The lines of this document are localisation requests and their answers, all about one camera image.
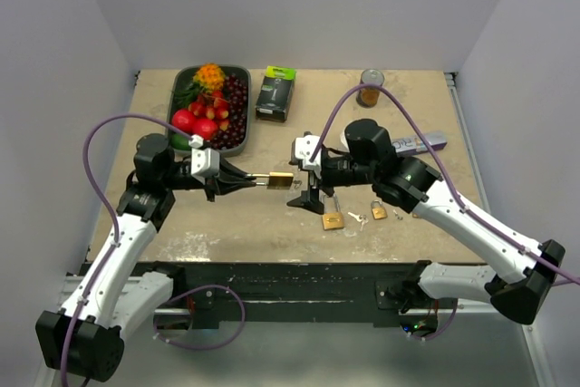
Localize large brass padlock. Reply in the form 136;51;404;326
322;194;344;231
248;171;294;190

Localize silver keys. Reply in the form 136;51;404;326
348;212;368;231

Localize small brass padlock with key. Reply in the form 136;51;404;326
371;199;388;220

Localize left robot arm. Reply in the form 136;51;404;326
35;133;256;383

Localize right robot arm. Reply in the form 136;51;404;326
288;119;566;324

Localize white toilet paper roll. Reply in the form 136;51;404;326
340;131;349;150

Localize green fruit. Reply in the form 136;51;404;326
170;133;191;151

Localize red strawberries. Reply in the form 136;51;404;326
188;90;230;131

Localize red apple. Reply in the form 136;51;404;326
171;109;218;140

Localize black green razor box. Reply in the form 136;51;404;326
255;66;296;122

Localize dark red grapes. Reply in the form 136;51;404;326
212;71;249;150

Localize orange label tin can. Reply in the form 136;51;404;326
356;69;384;108

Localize orange flower bunch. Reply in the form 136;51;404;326
192;63;226;93

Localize grey fruit tray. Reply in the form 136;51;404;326
167;63;251;156

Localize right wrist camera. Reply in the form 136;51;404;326
290;132;322;167

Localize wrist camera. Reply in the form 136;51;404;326
188;134;220;179
290;132;322;167

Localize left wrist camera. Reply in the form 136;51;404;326
188;134;220;179

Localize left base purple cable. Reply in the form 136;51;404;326
152;285;247;352

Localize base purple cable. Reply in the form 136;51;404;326
402;300;459;342
152;285;247;352

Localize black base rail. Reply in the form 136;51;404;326
131;261;435;329

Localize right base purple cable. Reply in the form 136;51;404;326
402;300;459;342

